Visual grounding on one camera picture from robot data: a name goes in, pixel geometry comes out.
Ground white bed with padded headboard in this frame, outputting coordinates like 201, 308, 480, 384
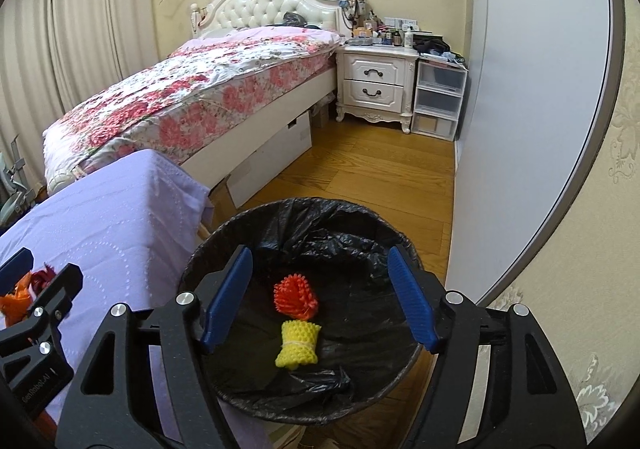
42, 0, 351, 210

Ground floral bedding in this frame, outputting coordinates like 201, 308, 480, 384
42, 26, 346, 180

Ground bottles and clutter on nightstand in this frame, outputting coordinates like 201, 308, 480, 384
340, 0, 420, 50

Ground dark red ribbon bundle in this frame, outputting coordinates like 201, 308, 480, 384
30, 265, 59, 290

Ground red foam fruit net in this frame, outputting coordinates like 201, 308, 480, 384
273, 273, 319, 321

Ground dark clothes pile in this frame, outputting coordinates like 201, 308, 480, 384
412, 32, 468, 67

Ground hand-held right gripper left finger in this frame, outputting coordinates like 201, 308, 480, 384
54, 245, 254, 449

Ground white box under bed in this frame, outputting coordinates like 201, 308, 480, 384
226, 110, 313, 209

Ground orange cloth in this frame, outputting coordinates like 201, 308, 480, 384
0, 279, 37, 326

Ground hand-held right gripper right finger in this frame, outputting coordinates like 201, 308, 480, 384
387, 245, 588, 449

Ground white wardrobe door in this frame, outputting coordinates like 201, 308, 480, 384
445, 0, 626, 305

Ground clear plastic drawer unit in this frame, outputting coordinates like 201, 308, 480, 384
411, 54, 470, 142

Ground yellow foam fruit net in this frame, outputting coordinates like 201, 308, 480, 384
274, 320, 322, 371

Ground grey desk chair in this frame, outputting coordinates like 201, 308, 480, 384
0, 134, 39, 220

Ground purple table cover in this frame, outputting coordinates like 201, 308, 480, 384
0, 149, 273, 449

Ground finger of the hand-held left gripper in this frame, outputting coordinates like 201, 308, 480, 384
0, 247, 35, 296
0, 263, 84, 361

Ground beige curtains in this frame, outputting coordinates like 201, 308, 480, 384
0, 0, 166, 190

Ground bin with black bag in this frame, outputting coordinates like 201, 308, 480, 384
177, 196, 446, 426

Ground white nightstand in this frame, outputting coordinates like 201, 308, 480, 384
334, 45, 420, 135

